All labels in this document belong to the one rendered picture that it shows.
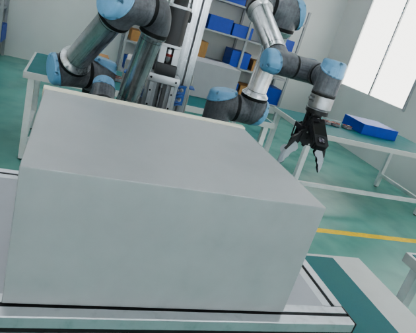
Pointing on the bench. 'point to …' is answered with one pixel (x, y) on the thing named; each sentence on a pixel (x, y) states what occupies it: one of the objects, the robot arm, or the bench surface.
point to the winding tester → (152, 211)
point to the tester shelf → (117, 318)
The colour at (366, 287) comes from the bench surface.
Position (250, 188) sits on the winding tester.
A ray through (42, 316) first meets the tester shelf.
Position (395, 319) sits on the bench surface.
